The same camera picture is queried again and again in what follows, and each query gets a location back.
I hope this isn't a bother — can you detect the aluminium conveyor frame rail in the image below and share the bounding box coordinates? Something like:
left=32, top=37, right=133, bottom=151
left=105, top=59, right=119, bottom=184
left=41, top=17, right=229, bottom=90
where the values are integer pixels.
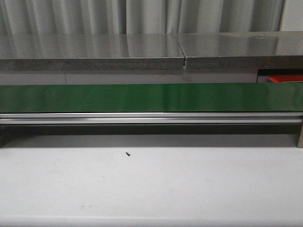
left=0, top=112, right=303, bottom=125

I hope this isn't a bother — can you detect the left grey stone countertop slab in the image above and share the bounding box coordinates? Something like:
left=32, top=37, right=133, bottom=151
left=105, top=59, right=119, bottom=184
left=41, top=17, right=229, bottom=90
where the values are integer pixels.
left=0, top=34, right=184, bottom=71

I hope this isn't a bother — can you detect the grey stone countertop slab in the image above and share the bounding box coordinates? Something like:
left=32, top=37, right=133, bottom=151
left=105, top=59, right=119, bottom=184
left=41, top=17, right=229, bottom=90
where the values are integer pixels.
left=0, top=34, right=184, bottom=71
left=178, top=31, right=303, bottom=70

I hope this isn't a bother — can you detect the right grey stone countertop slab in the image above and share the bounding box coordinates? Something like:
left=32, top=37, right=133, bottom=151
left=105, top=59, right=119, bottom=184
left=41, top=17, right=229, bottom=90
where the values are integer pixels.
left=178, top=31, right=303, bottom=70

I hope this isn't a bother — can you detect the green conveyor belt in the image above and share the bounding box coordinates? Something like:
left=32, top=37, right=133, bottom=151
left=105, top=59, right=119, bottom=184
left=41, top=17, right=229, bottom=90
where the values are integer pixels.
left=0, top=82, right=303, bottom=114

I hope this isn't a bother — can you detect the red plastic tray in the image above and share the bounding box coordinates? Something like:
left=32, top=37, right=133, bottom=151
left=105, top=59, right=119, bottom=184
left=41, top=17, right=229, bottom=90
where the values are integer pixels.
left=268, top=74, right=303, bottom=83

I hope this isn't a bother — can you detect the white pleated curtain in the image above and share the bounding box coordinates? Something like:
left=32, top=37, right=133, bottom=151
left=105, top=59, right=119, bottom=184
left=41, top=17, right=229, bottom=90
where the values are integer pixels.
left=0, top=0, right=284, bottom=35

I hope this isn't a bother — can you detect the steel conveyor support bracket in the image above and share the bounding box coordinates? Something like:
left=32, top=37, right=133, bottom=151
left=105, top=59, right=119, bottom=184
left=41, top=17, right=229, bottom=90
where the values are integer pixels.
left=296, top=120, right=303, bottom=148

